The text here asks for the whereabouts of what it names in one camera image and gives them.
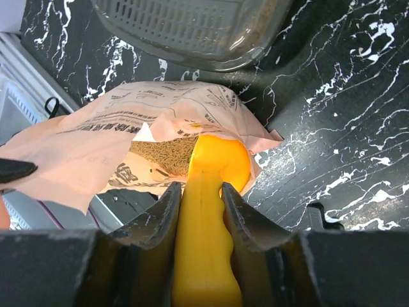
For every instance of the yellow plastic scoop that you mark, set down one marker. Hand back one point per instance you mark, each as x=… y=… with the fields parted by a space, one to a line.
x=202 y=256

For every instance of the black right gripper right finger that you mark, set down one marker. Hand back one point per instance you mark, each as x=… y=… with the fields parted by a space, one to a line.
x=275 y=267

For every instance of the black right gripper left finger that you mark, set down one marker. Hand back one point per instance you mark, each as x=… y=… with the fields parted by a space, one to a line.
x=131 y=266

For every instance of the beige cat litter pellets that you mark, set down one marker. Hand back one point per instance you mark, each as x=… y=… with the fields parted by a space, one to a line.
x=172 y=157

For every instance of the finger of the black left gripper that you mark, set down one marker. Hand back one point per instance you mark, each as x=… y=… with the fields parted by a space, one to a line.
x=11 y=170

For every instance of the pink cat litter bag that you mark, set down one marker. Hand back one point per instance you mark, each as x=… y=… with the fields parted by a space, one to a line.
x=88 y=152

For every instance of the black bag clip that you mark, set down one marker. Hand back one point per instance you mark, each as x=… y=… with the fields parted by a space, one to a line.
x=317 y=220

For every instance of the grey plastic litter box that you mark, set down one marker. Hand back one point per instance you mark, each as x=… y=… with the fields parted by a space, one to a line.
x=212 y=35

